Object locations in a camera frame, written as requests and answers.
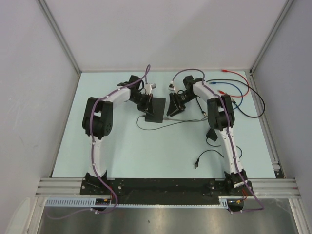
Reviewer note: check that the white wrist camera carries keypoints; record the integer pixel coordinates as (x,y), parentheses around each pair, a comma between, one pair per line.
(149,87)
(172,87)

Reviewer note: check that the black network switch box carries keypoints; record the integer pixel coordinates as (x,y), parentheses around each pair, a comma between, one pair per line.
(158,105)

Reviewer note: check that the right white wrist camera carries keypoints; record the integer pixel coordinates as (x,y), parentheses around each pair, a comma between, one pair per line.
(172,87)

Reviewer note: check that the grey slotted cable duct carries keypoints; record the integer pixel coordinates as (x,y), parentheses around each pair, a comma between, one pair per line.
(79,202)

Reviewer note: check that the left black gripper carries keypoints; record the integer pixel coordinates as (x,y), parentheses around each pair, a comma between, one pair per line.
(147,106)

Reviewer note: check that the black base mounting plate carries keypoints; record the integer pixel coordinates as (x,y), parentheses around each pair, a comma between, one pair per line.
(163,190)

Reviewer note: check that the right aluminium side rail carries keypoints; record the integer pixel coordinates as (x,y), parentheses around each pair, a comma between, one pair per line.
(277,168)

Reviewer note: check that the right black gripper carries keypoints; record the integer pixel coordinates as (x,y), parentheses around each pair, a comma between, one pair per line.
(175,106)

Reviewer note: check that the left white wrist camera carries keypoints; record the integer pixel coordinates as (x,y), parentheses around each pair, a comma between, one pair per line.
(149,87)

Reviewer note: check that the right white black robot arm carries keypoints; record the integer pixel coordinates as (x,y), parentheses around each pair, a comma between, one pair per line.
(220,116)

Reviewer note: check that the aluminium front frame rail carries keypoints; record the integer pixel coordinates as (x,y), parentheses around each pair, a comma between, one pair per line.
(262,187)

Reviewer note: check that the black power adapter brick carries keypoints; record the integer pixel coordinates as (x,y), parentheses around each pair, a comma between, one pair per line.
(211,134)

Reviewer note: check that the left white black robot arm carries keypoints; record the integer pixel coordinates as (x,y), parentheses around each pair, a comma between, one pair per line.
(98,116)

